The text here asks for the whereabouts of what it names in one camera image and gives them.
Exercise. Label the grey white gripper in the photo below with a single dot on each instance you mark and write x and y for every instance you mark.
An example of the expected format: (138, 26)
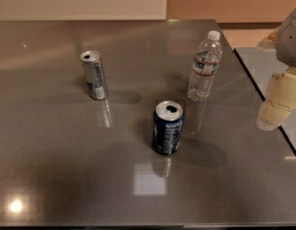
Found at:
(290, 41)

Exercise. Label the clear plastic water bottle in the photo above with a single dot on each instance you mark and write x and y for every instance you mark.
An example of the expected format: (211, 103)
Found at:
(206, 61)

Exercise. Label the blue soda can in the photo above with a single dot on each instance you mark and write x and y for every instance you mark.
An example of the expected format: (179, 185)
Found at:
(168, 121)

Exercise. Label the slim silver energy drink can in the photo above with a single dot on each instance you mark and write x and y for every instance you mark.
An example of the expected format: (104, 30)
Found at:
(91, 62)

